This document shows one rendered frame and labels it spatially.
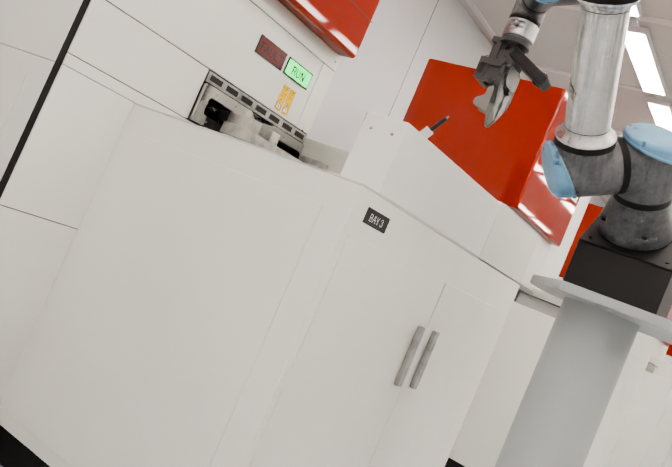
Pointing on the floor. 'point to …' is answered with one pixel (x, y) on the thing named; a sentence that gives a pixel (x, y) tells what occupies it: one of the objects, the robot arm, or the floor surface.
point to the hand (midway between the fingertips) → (491, 122)
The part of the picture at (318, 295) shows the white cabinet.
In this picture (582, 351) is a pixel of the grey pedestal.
